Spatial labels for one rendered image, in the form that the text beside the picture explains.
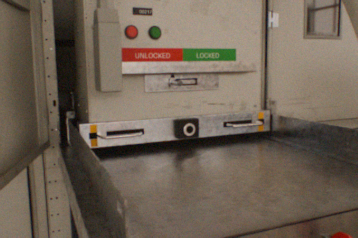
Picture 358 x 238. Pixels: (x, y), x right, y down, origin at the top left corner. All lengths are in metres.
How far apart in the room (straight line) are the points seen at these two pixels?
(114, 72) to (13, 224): 0.55
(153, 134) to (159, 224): 0.44
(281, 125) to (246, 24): 0.30
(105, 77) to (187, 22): 0.29
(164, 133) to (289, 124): 0.34
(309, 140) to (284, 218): 0.46
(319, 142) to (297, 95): 0.45
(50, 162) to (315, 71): 0.96
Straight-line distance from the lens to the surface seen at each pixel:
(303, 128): 0.96
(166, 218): 0.50
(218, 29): 0.97
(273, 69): 1.27
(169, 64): 0.86
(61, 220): 1.12
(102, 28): 0.75
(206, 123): 0.94
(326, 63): 1.43
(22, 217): 1.09
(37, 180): 1.07
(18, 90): 0.90
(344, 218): 0.57
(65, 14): 1.67
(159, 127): 0.89
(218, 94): 0.97
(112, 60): 0.75
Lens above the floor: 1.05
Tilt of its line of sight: 8 degrees down
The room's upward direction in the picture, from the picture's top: 1 degrees counter-clockwise
